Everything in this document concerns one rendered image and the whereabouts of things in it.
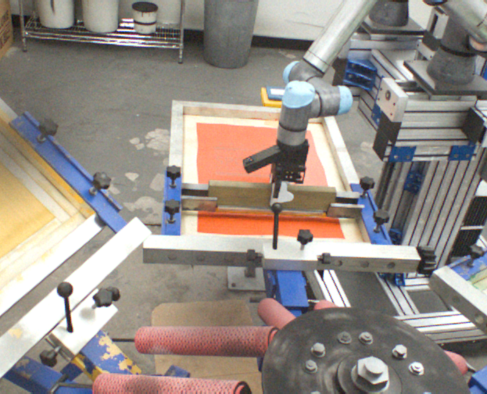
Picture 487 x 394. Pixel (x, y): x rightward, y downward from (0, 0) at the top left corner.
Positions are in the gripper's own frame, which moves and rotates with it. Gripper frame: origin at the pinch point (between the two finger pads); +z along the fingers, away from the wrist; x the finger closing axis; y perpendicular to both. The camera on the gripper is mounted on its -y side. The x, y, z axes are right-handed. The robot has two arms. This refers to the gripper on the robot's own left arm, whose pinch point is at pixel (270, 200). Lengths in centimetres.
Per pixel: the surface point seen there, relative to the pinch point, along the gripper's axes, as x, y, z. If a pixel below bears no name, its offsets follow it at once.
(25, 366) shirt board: -52, -56, 9
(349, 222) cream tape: -1.4, 23.6, 5.0
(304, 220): -1.3, 10.5, 5.1
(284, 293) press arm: -39.8, -1.7, -3.2
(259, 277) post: 76, 18, 100
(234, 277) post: 75, 6, 100
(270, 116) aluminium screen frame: 57, 7, 3
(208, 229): -7.5, -17.2, 5.5
